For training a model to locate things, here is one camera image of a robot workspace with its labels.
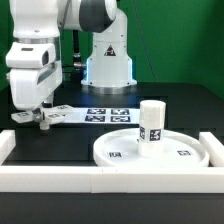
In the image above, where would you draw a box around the white fence right bar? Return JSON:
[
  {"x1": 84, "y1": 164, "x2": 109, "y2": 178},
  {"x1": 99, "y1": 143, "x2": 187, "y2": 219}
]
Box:
[{"x1": 199, "y1": 132, "x2": 224, "y2": 167}]

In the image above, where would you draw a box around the black cable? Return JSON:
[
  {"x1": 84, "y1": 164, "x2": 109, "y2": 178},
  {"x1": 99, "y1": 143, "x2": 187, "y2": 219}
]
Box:
[{"x1": 61, "y1": 64, "x2": 84, "y2": 82}]

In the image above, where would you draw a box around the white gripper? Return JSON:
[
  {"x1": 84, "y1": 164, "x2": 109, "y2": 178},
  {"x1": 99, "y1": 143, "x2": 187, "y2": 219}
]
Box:
[{"x1": 9, "y1": 61, "x2": 62, "y2": 123}]

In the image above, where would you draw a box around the white marker sheet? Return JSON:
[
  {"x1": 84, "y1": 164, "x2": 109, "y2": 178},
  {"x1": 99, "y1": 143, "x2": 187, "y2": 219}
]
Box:
[{"x1": 65, "y1": 108, "x2": 140, "y2": 124}]

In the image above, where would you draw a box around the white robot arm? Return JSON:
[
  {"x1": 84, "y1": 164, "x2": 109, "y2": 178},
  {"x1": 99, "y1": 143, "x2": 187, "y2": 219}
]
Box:
[{"x1": 6, "y1": 0, "x2": 137, "y2": 126}]

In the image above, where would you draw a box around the black camera pole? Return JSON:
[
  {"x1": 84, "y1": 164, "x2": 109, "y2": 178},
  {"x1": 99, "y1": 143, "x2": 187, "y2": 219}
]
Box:
[{"x1": 72, "y1": 30, "x2": 86, "y2": 69}]

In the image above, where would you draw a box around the white fence bar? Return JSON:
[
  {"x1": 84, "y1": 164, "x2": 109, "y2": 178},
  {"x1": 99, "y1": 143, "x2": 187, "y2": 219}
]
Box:
[
  {"x1": 199, "y1": 132, "x2": 224, "y2": 167},
  {"x1": 0, "y1": 166, "x2": 224, "y2": 193},
  {"x1": 0, "y1": 130, "x2": 16, "y2": 166}
]

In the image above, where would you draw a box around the white cross table base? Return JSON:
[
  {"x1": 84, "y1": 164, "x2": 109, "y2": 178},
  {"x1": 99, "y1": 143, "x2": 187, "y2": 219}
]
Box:
[{"x1": 11, "y1": 105, "x2": 74, "y2": 131}]

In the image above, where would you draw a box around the white round table top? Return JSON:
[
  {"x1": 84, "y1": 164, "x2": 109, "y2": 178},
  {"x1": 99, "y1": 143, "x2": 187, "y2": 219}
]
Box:
[{"x1": 93, "y1": 128, "x2": 209, "y2": 168}]

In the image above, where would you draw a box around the white fence left bar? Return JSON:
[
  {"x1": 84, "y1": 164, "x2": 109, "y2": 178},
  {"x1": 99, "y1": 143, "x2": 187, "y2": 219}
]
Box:
[{"x1": 0, "y1": 130, "x2": 16, "y2": 166}]

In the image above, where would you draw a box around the white fence front bar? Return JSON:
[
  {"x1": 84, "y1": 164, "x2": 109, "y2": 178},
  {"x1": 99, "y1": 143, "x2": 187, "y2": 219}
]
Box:
[{"x1": 0, "y1": 166, "x2": 224, "y2": 193}]

